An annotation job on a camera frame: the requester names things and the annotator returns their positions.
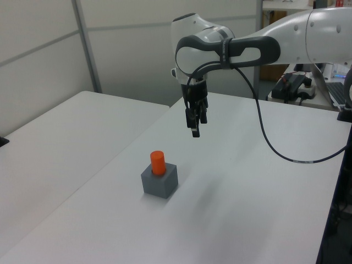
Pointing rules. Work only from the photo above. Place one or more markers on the grey partition post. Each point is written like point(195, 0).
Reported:
point(88, 46)

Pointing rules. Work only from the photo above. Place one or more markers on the grey block with round hole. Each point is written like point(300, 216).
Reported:
point(160, 185)

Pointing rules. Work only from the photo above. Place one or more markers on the black stand pole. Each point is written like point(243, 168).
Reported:
point(336, 209)

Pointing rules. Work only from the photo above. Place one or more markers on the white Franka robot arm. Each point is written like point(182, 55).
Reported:
point(288, 27)

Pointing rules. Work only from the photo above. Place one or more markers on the white emergency stop button box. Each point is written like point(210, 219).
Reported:
point(308, 89)

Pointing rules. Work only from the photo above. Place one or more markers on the brown cardboard box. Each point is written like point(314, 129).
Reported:
point(272, 71)

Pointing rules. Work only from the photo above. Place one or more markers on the black power supply box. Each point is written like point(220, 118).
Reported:
point(288, 83)

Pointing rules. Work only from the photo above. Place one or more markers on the orange cylinder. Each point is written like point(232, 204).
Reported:
point(158, 163)

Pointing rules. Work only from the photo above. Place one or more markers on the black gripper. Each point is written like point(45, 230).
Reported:
point(193, 93)

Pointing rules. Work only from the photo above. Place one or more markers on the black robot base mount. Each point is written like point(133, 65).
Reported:
point(345, 114)

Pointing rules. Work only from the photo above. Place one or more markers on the silver laptop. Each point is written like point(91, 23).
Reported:
point(332, 92)

